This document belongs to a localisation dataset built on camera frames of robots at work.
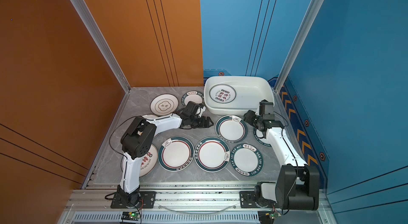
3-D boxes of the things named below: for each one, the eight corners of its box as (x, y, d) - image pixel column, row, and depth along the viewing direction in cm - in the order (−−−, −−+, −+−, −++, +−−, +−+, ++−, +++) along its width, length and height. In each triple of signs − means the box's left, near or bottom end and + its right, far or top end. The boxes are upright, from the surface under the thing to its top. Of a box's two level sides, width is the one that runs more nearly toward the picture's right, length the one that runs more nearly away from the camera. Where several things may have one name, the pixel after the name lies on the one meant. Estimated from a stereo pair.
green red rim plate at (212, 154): (193, 172, 83) (193, 171, 82) (195, 138, 96) (195, 136, 94) (231, 172, 83) (231, 171, 82) (228, 138, 95) (228, 136, 94)
